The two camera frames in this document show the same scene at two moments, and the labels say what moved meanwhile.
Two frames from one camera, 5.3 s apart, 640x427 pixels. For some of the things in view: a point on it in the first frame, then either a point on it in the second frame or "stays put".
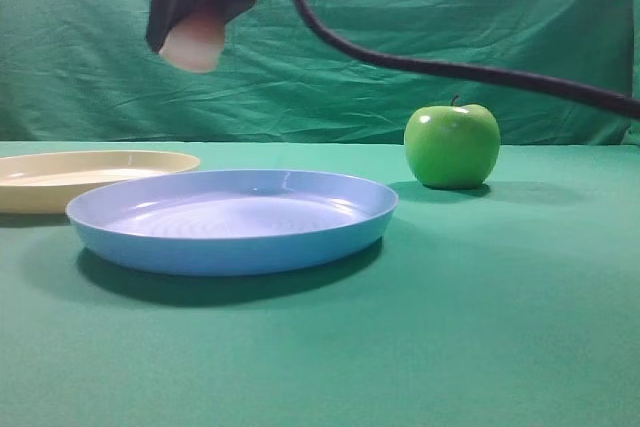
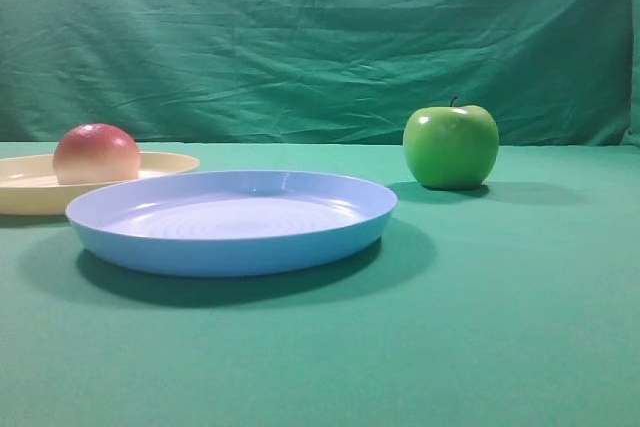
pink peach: [195, 42] -> [95, 154]
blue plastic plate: [231, 223] stays put
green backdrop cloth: [74, 66] stays put
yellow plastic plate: [48, 182] stays put
